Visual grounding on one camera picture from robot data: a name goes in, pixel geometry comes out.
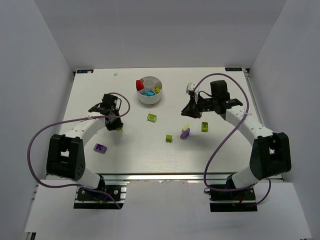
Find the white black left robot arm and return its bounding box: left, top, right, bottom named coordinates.
left=46, top=93, right=124, bottom=192

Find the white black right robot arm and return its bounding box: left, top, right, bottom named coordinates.
left=181, top=80, right=292, bottom=192

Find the purple half-round lego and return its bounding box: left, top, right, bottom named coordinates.
left=180, top=128, right=190, bottom=139

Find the red lego inside container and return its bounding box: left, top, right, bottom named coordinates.
left=136, top=85, right=144, bottom=91

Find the white round divided container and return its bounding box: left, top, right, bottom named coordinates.
left=135, top=76, right=163, bottom=105

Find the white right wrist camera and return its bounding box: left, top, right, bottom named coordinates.
left=186, top=82, right=199, bottom=103

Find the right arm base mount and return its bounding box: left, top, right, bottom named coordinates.
left=206, top=187, right=258, bottom=213

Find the red lego brick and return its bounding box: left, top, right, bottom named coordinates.
left=136, top=80, right=143, bottom=88

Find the light green half-round lego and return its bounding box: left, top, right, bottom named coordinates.
left=181, top=124, right=190, bottom=133

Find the purple lego brick left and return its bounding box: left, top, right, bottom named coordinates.
left=93, top=143, right=107, bottom=154

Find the small lime lego brick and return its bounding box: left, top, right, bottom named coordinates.
left=165, top=134, right=173, bottom=143

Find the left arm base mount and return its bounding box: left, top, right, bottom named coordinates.
left=73, top=181, right=127, bottom=210

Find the light green upturned lego brick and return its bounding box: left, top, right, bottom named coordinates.
left=147, top=113, right=157, bottom=123

